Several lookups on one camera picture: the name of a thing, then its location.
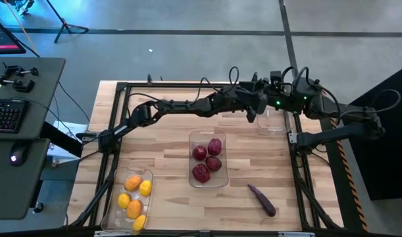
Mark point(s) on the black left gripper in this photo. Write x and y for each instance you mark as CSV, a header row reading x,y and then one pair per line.
x,y
251,98

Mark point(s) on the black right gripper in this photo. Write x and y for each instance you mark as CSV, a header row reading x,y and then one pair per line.
x,y
281,95

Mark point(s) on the dark red apple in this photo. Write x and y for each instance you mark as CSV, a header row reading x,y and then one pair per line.
x,y
199,152
214,146
213,163
201,173

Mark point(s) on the dark purple eggplant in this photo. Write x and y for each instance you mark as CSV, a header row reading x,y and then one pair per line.
x,y
263,200

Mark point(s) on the yellow lemon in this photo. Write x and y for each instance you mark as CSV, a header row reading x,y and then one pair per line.
x,y
139,222
124,200
145,188

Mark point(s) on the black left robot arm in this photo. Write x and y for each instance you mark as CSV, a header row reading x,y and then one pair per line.
x,y
181,107

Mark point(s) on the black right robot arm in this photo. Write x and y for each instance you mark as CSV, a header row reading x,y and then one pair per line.
x,y
339,131

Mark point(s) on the clear plastic bin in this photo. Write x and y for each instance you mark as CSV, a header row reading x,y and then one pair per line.
x,y
112,220
223,177
273,126

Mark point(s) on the black board with hazard stripe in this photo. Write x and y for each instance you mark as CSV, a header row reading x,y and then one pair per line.
x,y
352,197

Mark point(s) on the white tape strip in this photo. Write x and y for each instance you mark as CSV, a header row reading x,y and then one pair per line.
x,y
112,234
296,234

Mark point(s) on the white and blue box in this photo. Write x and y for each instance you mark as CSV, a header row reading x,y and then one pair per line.
x,y
69,128

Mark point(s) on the black tripod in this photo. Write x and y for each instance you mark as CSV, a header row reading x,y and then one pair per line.
x,y
65,25

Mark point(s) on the grey desk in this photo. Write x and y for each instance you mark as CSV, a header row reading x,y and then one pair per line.
x,y
46,85

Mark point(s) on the black computer mouse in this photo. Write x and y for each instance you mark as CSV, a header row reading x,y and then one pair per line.
x,y
18,154

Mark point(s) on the black keyboard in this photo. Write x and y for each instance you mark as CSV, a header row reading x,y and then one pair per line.
x,y
6,115

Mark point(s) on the black monitor screen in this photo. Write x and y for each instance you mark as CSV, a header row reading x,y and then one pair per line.
x,y
1,37

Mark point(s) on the black frame post clamp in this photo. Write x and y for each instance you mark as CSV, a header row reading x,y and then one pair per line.
x,y
254,76
149,78

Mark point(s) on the black metal table frame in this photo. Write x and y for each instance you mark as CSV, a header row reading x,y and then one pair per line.
x,y
174,85

